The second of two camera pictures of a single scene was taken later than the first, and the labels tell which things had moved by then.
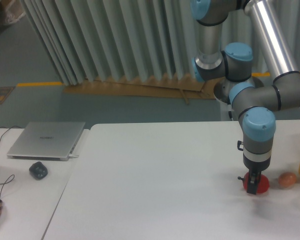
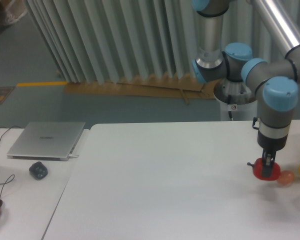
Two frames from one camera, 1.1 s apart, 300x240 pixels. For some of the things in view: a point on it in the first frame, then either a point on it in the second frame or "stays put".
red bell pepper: [263, 184] to [257, 169]
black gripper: [255, 168] to [270, 146]
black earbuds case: [38, 171] stays put
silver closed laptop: [46, 141] stays put
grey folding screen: [147, 40] stays put
